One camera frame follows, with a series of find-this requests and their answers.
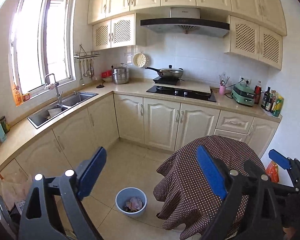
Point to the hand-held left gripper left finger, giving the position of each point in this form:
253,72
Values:
92,172

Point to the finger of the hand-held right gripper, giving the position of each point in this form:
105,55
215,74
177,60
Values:
278,158

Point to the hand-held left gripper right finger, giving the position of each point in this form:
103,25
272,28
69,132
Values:
211,172

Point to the blue plastic trash bin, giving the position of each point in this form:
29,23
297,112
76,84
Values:
120,205

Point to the white red-print plastic bag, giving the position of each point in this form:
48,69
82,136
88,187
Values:
135,202

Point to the red orange printed bag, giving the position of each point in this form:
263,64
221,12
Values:
272,173

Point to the brown polka dot tablecloth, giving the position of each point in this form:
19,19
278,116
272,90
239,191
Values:
185,180

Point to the green yellow bottle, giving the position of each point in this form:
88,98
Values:
277,107

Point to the dark oil bottle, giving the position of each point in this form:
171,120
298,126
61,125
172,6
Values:
265,100
272,101

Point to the cream base kitchen cabinets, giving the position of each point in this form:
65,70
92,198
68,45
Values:
160,122

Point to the green electric cooker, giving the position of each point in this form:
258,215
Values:
242,96

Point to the stainless steel double sink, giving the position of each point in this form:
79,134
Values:
82,97

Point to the translucent plastic bag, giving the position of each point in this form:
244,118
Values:
15,187

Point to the pink utensil cup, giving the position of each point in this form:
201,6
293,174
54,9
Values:
222,90

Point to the steel kitchen faucet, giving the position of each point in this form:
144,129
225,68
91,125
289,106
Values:
58,93

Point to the small black lid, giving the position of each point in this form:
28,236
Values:
100,86

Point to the steel spatula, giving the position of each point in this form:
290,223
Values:
81,81

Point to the beige kitchen countertop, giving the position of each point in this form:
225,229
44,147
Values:
130,87

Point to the black glass hob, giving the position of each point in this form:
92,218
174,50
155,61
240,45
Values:
165,91

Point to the red container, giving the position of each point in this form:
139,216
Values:
106,74

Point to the dark round object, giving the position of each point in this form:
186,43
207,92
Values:
2,215

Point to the dark green jar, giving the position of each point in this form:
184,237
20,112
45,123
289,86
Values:
4,125

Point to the stainless steel stock pot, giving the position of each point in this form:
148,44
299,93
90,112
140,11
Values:
120,76

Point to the small orange jar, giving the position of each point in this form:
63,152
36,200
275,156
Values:
26,97

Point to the black induction cooker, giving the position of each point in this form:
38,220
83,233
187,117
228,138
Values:
166,81

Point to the orange bottle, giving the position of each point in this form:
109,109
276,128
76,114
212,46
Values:
17,96

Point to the black wok with lid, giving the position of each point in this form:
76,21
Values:
170,73

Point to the cream round colander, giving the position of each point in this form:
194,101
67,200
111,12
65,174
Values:
139,60

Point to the cream lattice door cabinet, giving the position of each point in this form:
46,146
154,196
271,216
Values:
122,32
245,37

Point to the kitchen window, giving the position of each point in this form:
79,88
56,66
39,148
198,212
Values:
30,42

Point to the steel range hood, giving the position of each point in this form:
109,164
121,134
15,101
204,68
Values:
185,23

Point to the white wall socket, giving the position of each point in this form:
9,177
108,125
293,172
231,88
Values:
247,81

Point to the wall utensil rack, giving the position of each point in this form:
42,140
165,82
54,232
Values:
87,54

